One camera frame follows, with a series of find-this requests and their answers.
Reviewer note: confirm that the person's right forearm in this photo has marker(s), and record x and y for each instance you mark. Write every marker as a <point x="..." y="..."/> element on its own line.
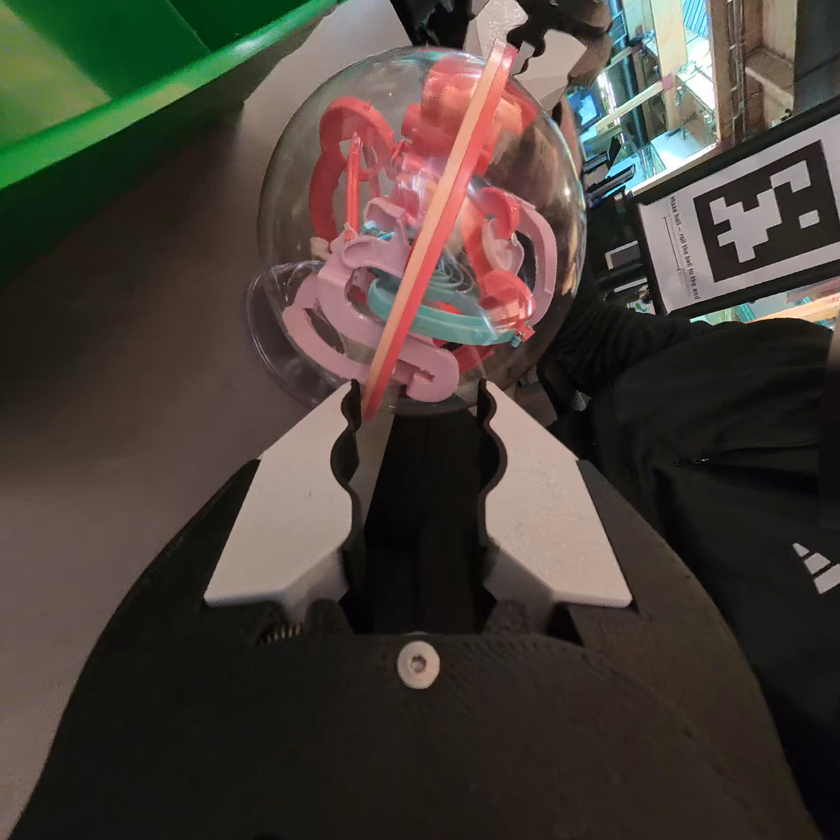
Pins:
<point x="623" y="341"/>

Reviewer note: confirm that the green plastic bin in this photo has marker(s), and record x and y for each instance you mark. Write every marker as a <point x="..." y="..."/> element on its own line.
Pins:
<point x="131" y="98"/>

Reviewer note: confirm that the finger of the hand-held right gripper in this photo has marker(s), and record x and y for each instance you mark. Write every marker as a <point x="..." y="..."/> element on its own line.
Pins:
<point x="544" y="59"/>

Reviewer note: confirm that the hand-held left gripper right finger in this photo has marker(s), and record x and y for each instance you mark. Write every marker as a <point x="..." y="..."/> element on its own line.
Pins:
<point x="558" y="525"/>

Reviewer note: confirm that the framed marker sign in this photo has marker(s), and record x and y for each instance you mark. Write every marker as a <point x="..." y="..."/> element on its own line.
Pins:
<point x="741" y="216"/>

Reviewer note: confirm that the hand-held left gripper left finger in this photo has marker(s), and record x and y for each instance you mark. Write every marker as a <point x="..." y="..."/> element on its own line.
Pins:
<point x="282" y="525"/>

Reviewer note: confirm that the clear maze ball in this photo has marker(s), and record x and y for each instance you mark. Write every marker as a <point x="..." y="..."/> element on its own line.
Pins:
<point x="420" y="249"/>

